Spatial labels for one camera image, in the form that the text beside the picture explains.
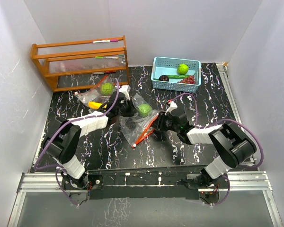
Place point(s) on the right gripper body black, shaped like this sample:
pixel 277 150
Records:
pixel 165 123

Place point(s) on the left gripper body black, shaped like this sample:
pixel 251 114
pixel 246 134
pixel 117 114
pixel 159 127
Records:
pixel 126 110

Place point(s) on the zip bag red seal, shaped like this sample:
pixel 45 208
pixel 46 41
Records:
pixel 144 128

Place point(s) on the zip bag with grapes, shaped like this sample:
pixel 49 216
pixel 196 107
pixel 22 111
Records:
pixel 94 93

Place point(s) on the red fake grape bunch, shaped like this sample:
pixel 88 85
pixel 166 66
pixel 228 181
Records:
pixel 188 80

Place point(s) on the green fake chili pepper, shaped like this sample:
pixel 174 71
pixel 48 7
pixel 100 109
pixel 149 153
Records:
pixel 182 76

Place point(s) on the dark red fake fruit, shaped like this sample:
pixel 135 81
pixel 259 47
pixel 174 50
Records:
pixel 164 78

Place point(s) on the light blue plastic basket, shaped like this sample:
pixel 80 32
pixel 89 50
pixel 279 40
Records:
pixel 169 66

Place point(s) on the green bumpy fake fruit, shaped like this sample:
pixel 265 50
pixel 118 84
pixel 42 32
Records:
pixel 182 69

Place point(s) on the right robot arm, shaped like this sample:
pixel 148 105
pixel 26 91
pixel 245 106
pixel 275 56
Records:
pixel 232 144

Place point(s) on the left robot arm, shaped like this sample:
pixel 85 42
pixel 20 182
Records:
pixel 62 144

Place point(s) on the dark purple fake grapes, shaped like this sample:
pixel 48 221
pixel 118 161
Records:
pixel 103 99

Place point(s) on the green bumpy fruit left bag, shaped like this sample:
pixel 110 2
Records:
pixel 107 89

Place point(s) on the red black item on shelf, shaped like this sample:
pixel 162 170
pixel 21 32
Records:
pixel 105 72

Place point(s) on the black base crossbar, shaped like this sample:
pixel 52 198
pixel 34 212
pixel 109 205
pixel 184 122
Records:
pixel 153 182

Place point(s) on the green white marker pen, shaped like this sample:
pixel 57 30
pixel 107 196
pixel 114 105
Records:
pixel 106 57

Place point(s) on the wooden shelf rack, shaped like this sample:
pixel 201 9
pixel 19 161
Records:
pixel 57 60

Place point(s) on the pink white marker pen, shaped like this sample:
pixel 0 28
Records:
pixel 105 41

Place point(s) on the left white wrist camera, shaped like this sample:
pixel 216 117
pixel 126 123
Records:
pixel 125 89

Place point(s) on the aluminium frame rail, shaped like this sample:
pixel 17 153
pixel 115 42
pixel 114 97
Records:
pixel 248 202

